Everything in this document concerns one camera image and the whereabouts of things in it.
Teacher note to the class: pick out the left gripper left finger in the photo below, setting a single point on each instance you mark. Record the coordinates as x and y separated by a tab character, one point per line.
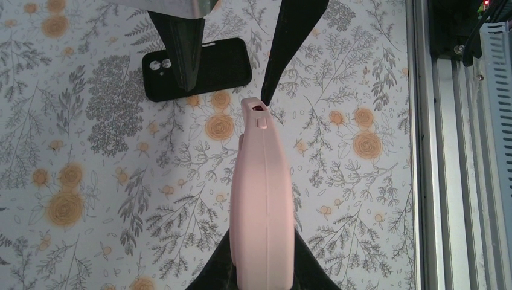
218	273

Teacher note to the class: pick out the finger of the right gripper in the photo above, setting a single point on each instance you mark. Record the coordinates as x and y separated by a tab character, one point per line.
183	41
296	19

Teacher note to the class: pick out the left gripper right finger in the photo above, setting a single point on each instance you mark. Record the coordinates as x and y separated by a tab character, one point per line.
307	272

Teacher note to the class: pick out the black phone case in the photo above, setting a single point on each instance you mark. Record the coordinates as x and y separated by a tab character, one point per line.
223	64

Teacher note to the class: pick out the phone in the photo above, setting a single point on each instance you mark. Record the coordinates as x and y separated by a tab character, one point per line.
262	223

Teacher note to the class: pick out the floral patterned table mat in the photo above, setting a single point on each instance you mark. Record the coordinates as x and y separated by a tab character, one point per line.
103	189

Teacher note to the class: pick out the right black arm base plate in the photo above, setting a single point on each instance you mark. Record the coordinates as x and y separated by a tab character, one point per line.
454	27

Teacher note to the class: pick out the aluminium rail beam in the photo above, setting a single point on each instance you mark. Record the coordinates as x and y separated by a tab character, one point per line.
462	227

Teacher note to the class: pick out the perforated grey cable duct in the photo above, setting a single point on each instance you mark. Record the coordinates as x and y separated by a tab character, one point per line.
496	59

